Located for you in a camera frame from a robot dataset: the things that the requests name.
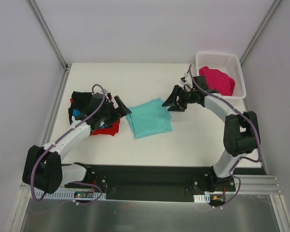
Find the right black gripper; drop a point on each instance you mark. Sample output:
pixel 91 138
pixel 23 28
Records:
pixel 180 98

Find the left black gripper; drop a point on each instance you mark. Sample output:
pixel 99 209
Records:
pixel 114 109

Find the red t shirt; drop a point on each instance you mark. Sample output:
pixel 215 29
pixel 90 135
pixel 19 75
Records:
pixel 106 130

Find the teal t shirt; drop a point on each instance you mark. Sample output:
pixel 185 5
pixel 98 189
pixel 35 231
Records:
pixel 149 119

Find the white plastic basket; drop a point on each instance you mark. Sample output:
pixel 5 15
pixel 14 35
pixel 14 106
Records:
pixel 227 63

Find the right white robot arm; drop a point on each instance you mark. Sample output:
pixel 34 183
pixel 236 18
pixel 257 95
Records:
pixel 241 130

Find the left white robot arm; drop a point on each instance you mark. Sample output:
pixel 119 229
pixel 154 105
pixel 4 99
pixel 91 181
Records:
pixel 43 167

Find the magenta t shirt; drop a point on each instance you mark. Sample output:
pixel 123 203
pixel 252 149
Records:
pixel 218 80

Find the left aluminium frame post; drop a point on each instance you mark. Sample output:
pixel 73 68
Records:
pixel 48 34

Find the aluminium frame post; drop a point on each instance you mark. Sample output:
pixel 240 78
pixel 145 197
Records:
pixel 260 29
pixel 48 34

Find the right white cable duct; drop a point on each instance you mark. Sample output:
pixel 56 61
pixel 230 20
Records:
pixel 201 198

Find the white cable duct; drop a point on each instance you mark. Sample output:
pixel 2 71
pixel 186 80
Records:
pixel 75 195
pixel 201 198

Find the left white cable duct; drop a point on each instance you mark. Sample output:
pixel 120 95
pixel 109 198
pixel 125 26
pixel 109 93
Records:
pixel 75 195

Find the right aluminium frame post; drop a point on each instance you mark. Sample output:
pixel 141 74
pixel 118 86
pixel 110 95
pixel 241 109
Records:
pixel 260 29

